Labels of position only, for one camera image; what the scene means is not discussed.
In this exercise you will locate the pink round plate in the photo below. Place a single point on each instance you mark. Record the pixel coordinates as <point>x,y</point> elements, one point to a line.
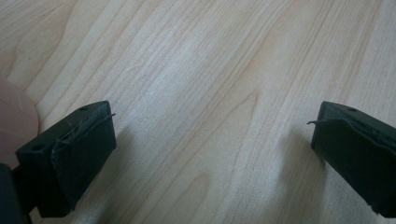
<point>15,124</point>

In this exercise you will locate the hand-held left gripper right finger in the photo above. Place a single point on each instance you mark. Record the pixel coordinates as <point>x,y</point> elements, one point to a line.
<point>358,155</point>

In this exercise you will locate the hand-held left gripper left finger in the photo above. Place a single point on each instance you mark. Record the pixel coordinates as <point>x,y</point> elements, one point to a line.
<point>74,155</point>

